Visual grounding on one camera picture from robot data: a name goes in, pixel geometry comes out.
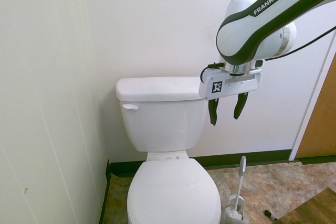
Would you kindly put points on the white toilet seat lid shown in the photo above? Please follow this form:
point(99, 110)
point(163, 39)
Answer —
point(173, 192)

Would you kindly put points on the white toilet tank lid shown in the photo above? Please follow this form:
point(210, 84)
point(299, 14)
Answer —
point(157, 87)

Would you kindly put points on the white door frame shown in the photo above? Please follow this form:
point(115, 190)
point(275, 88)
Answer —
point(313, 103)

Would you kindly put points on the black baseboard beside toilet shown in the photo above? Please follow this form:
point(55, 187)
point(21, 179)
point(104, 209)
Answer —
point(107, 182)

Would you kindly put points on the white toilet brush holder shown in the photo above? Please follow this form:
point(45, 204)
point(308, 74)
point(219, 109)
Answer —
point(231, 218)

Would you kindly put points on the white toilet tank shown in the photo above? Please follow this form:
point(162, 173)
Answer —
point(162, 124)

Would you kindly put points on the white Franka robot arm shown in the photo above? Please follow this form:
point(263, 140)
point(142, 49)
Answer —
point(236, 32)

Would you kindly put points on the brown wooden door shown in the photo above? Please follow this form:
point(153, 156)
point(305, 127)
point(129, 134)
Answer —
point(323, 119)

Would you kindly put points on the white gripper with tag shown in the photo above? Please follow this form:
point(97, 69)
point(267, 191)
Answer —
point(236, 85)

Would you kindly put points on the black baseboard behind toilet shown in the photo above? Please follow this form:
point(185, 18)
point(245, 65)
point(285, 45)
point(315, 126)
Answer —
point(223, 162)

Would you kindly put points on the small black marker pen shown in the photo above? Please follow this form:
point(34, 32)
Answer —
point(269, 214)

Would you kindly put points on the white toilet brush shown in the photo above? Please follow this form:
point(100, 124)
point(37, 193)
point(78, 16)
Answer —
point(242, 171)

